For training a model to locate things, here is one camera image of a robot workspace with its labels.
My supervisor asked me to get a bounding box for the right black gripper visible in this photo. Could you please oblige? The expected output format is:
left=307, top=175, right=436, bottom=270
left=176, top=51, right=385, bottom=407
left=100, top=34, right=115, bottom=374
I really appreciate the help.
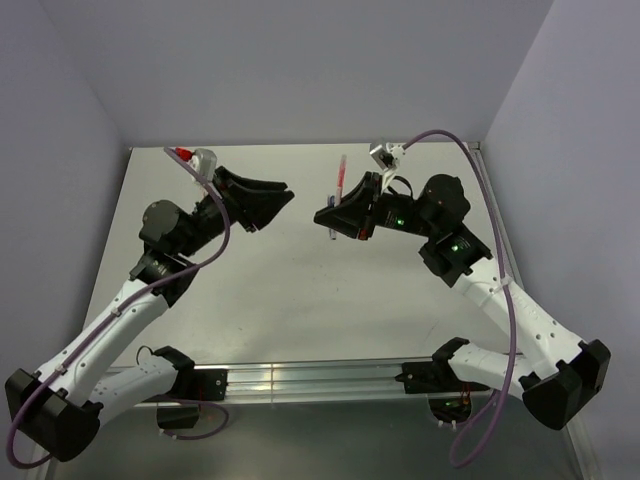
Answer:
left=314, top=171, right=438, bottom=240

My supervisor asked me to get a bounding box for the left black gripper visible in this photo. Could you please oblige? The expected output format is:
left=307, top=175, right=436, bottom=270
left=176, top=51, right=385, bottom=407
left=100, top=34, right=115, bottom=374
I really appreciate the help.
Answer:
left=177, top=166, right=294, bottom=258

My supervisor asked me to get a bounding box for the blue pen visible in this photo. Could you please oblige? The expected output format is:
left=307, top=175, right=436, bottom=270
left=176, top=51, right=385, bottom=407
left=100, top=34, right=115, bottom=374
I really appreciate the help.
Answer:
left=327, top=195, right=337, bottom=241

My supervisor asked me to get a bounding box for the red highlighter pen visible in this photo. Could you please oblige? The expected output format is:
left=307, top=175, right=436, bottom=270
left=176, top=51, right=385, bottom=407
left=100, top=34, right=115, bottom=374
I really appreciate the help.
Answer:
left=334, top=154, right=347, bottom=206

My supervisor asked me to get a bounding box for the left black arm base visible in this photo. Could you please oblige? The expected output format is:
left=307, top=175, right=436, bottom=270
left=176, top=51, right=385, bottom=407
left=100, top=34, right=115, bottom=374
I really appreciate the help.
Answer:
left=148, top=368, right=230, bottom=441

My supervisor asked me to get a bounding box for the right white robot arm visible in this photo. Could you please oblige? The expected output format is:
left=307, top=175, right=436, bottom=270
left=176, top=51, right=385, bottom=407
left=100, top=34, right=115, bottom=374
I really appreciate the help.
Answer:
left=314, top=172, right=611, bottom=430

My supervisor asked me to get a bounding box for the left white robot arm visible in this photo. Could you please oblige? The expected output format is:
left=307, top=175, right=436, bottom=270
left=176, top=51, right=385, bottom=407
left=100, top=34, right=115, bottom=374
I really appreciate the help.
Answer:
left=5, top=167, right=294, bottom=469

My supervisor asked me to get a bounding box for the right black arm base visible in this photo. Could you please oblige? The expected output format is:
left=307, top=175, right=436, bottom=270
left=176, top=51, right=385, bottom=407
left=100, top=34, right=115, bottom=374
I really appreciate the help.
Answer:
left=394, top=346, right=491, bottom=431

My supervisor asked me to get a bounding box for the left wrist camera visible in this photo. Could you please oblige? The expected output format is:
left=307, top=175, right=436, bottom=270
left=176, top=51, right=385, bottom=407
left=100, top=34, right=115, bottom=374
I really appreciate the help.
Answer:
left=175, top=147, right=218, bottom=185

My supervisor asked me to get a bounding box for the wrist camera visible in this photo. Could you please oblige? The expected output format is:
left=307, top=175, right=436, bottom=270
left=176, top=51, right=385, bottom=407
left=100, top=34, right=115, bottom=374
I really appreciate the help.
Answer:
left=175, top=147, right=218, bottom=185
left=369, top=142, right=406, bottom=190

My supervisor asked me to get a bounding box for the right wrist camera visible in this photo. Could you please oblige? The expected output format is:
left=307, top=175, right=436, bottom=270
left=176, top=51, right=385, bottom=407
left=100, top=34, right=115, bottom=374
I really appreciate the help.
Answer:
left=369, top=142, right=406, bottom=190

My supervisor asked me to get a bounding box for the aluminium mounting rail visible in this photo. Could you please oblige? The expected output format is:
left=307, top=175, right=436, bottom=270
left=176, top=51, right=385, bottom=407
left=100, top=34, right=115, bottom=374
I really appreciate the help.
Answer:
left=47, top=349, right=574, bottom=416

